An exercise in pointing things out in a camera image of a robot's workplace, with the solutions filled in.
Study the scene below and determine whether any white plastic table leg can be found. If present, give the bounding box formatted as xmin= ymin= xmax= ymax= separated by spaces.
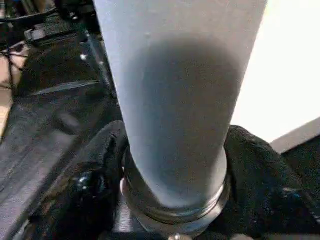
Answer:
xmin=92 ymin=0 xmax=269 ymax=218

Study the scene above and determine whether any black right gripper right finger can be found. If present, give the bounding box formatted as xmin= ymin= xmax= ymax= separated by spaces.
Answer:
xmin=219 ymin=125 xmax=320 ymax=240

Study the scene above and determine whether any black work mat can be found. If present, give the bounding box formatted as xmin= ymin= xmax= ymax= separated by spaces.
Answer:
xmin=0 ymin=0 xmax=320 ymax=240

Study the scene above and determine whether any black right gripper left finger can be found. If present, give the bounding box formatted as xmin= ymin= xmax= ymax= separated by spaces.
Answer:
xmin=28 ymin=120 xmax=130 ymax=240

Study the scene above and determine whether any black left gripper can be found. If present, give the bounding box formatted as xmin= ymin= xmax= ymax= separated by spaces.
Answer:
xmin=24 ymin=18 xmax=119 ymax=101

